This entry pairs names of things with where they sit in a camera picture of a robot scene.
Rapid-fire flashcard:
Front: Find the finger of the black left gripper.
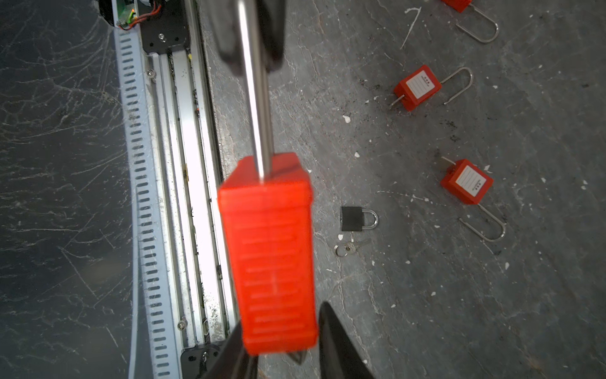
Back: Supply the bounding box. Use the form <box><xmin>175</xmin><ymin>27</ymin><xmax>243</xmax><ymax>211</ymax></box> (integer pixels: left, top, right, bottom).
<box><xmin>206</xmin><ymin>0</ymin><xmax>243</xmax><ymax>76</ymax></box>
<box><xmin>257</xmin><ymin>0</ymin><xmax>287</xmax><ymax>73</ymax></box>

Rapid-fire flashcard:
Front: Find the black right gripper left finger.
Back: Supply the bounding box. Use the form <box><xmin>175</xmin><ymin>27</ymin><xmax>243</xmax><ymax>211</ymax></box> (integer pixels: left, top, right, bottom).
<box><xmin>221</xmin><ymin>326</ymin><xmax>258</xmax><ymax>379</ymax></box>

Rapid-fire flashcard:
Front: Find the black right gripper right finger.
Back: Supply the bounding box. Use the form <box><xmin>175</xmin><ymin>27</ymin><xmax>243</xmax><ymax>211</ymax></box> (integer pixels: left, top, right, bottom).
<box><xmin>319</xmin><ymin>302</ymin><xmax>374</xmax><ymax>379</ymax></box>

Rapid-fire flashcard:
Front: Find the red padlock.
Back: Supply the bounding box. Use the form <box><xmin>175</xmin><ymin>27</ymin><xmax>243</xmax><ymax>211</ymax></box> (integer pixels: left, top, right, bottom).
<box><xmin>439</xmin><ymin>0</ymin><xmax>500</xmax><ymax>44</ymax></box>
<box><xmin>218</xmin><ymin>1</ymin><xmax>318</xmax><ymax>355</ymax></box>
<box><xmin>440</xmin><ymin>156</ymin><xmax>507</xmax><ymax>243</ymax></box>
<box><xmin>389</xmin><ymin>65</ymin><xmax>474</xmax><ymax>111</ymax></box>

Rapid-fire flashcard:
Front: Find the red padlock front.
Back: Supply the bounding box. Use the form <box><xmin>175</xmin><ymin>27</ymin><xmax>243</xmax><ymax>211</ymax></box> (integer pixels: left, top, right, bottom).
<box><xmin>439</xmin><ymin>0</ymin><xmax>500</xmax><ymax>44</ymax></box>

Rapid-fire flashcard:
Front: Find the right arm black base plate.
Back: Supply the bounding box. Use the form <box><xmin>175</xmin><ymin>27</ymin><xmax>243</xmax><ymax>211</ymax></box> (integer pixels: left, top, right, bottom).
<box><xmin>180</xmin><ymin>342</ymin><xmax>230</xmax><ymax>379</ymax></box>

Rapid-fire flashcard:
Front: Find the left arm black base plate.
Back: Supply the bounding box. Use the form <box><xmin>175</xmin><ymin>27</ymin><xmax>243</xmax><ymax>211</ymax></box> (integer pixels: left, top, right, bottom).
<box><xmin>139</xmin><ymin>0</ymin><xmax>190</xmax><ymax>55</ymax></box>

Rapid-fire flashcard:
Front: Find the slotted cable duct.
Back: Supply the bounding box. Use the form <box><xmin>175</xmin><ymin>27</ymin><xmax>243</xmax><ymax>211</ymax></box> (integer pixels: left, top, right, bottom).
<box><xmin>114</xmin><ymin>28</ymin><xmax>181</xmax><ymax>378</ymax></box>

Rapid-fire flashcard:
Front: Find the small key ring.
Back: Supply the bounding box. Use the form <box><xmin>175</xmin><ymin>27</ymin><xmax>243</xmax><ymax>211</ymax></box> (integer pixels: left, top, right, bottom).
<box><xmin>333</xmin><ymin>238</ymin><xmax>372</xmax><ymax>258</ymax></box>

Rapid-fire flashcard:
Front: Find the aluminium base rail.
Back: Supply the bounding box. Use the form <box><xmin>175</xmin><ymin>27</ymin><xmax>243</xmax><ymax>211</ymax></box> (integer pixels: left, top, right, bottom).
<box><xmin>145</xmin><ymin>1</ymin><xmax>238</xmax><ymax>351</ymax></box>

